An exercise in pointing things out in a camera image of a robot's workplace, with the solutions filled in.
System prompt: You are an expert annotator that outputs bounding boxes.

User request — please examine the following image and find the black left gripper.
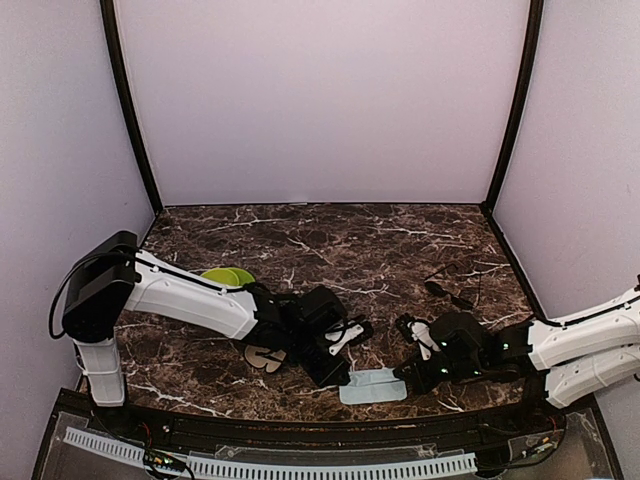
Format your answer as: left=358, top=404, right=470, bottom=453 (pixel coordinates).
left=285, top=328, right=352, bottom=390

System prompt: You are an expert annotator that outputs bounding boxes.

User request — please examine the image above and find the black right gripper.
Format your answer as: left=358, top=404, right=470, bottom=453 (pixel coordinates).
left=394, top=351, right=485, bottom=395

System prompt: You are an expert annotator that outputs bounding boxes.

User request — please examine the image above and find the black quilted glasses case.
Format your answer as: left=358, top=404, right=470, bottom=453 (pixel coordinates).
left=244, top=345, right=287, bottom=374

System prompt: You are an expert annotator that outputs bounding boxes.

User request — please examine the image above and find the blue cleaning cloth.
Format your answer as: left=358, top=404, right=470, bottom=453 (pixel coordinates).
left=339, top=368, right=408, bottom=405

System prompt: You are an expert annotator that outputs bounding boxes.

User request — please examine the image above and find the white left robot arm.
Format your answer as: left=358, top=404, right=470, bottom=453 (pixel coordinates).
left=49, top=231, right=364, bottom=436

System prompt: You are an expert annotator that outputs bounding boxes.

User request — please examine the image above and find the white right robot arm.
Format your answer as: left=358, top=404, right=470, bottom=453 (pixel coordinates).
left=393, top=287, right=639, bottom=434

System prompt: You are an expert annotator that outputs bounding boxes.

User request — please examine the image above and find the green bowl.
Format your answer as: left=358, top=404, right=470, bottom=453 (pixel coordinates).
left=201, top=267, right=256, bottom=287

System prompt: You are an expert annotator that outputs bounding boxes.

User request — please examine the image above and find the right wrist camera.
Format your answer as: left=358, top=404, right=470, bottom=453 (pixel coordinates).
left=395, top=314, right=441, bottom=361

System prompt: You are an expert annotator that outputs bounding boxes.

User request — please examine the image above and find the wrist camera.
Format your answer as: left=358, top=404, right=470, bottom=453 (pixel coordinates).
left=324, top=319, right=374, bottom=356
left=395, top=314, right=441, bottom=361

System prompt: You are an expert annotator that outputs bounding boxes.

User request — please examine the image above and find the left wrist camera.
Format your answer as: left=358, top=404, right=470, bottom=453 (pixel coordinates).
left=324, top=319, right=374, bottom=356

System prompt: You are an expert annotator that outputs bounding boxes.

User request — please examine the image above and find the white slotted cable duct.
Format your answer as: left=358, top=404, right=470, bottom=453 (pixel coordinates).
left=63, top=427, right=478, bottom=480

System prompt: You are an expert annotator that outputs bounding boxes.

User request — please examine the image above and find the black corner frame post right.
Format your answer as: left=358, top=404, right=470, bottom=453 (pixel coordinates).
left=484, top=0, right=546, bottom=211

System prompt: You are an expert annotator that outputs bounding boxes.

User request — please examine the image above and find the black corner frame post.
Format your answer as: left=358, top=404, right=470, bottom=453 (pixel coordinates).
left=484, top=0, right=546, bottom=211
left=99, top=0, right=164, bottom=216

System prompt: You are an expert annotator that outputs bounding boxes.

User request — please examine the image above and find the black corner frame post left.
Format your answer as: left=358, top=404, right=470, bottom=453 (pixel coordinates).
left=99, top=0, right=164, bottom=216

